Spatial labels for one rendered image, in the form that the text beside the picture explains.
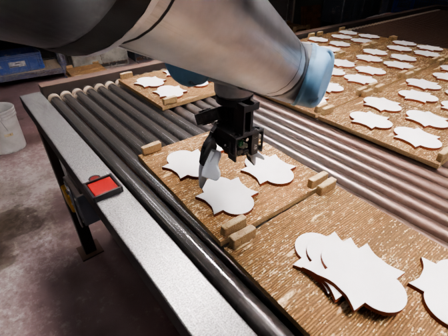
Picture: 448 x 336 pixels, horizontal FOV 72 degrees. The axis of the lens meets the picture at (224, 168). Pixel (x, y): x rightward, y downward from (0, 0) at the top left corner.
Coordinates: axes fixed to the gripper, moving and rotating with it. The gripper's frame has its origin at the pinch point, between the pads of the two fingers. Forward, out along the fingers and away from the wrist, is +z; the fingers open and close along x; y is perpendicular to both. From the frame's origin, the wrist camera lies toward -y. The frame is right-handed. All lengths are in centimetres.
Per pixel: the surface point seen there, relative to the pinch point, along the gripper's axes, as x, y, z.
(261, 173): 12.4, -1.4, 5.5
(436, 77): 131, -11, 6
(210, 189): -2.3, -3.6, 5.5
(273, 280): -7.1, 23.5, 6.4
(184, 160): -0.7, -18.6, 5.5
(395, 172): 46.0, 17.4, 8.6
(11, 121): -37, -248, 74
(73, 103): -13, -86, 9
